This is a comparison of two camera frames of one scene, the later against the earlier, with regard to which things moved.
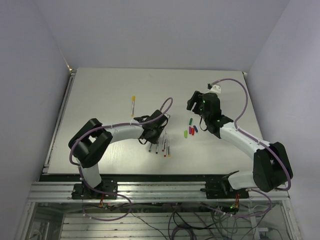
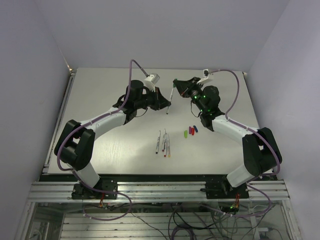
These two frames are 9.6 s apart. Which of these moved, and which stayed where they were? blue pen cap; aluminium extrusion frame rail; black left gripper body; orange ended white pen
Moved: black left gripper body
Stayed: blue pen cap; orange ended white pen; aluminium extrusion frame rail
